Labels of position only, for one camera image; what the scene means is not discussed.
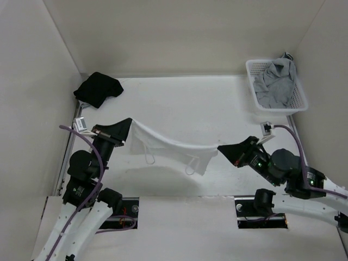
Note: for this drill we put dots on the metal table rail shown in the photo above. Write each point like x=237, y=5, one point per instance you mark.
x=292, y=125
x=60, y=180

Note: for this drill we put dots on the right metal table rail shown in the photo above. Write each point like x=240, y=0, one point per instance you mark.
x=292, y=125

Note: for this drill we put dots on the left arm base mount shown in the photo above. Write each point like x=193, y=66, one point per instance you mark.
x=130, y=210

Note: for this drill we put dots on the grey tank top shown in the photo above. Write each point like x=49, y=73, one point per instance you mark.
x=274, y=87

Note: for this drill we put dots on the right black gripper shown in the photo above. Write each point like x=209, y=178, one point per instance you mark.
x=235, y=153

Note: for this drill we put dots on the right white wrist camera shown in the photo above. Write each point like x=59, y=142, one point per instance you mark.
x=267, y=132

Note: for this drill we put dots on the left metal table rail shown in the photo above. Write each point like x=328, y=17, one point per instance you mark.
x=60, y=180

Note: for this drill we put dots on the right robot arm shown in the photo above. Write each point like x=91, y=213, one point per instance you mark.
x=307, y=191

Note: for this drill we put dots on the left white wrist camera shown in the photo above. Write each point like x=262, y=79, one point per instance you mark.
x=80, y=127

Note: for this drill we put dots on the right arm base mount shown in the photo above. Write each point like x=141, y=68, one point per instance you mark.
x=250, y=214

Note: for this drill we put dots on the white tank top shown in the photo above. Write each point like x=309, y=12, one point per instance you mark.
x=150, y=143

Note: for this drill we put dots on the white plastic basket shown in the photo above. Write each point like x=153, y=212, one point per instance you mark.
x=298, y=101

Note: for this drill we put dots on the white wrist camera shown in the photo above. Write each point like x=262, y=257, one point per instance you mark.
x=80, y=127
x=267, y=132

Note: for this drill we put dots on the folded black tank top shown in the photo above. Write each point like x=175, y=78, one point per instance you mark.
x=97, y=88

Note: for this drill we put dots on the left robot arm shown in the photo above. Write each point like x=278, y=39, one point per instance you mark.
x=86, y=204

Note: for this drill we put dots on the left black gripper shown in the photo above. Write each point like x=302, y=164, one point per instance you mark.
x=116, y=132

